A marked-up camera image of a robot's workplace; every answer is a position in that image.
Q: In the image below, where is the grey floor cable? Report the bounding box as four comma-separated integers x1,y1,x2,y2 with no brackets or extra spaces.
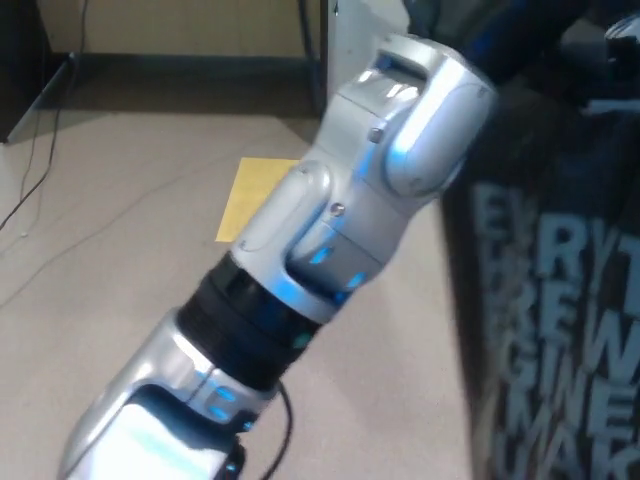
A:
0,164,242,309

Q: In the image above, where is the thick black power cable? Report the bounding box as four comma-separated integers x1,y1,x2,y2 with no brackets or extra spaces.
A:
0,52,81,229

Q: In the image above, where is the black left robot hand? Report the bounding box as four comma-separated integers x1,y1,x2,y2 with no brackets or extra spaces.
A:
469,17,640,151

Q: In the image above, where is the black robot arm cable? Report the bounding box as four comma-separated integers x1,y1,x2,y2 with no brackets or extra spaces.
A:
234,382,295,480

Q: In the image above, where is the thin black cable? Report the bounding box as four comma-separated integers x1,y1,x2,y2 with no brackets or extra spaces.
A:
18,119,44,206

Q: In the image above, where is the yellow paper sheet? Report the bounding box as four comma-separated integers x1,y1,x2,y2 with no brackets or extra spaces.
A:
215,156,297,244

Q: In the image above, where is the black printed plastic bag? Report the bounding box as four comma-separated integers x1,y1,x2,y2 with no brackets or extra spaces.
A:
403,0,640,480

